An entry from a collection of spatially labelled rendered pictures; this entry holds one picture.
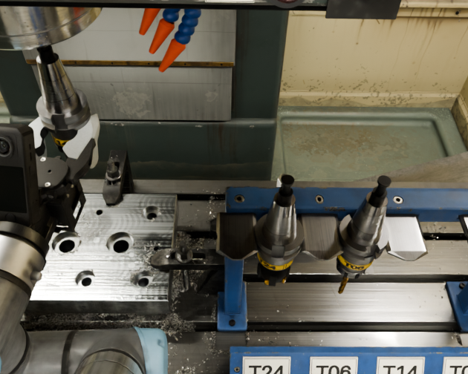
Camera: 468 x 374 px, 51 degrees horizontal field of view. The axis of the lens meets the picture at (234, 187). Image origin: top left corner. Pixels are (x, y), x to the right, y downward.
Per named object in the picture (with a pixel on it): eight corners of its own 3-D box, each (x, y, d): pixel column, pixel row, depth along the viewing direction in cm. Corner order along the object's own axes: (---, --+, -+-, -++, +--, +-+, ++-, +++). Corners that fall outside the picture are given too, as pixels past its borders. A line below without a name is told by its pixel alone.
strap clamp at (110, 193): (126, 231, 102) (114, 185, 91) (110, 231, 102) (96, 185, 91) (134, 183, 111) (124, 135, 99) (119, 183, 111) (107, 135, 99)
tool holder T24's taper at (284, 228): (296, 219, 65) (303, 185, 60) (296, 247, 62) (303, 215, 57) (263, 216, 65) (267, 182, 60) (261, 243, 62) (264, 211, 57)
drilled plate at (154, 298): (169, 314, 87) (167, 300, 83) (2, 313, 86) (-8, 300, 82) (178, 209, 101) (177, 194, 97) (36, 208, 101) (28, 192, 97)
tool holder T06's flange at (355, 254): (372, 219, 68) (377, 208, 66) (391, 256, 65) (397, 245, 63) (329, 228, 67) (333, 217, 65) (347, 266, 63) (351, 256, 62)
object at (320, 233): (344, 262, 63) (345, 258, 62) (302, 261, 63) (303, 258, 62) (336, 217, 67) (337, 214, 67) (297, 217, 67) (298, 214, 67)
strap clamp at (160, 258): (225, 294, 94) (226, 251, 82) (155, 294, 93) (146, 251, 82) (225, 279, 96) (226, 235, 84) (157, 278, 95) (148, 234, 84)
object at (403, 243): (429, 262, 63) (431, 259, 63) (388, 262, 63) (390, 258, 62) (416, 218, 68) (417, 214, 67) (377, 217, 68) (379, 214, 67)
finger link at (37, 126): (41, 136, 71) (30, 185, 65) (28, 104, 67) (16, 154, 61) (62, 134, 71) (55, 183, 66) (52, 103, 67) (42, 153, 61)
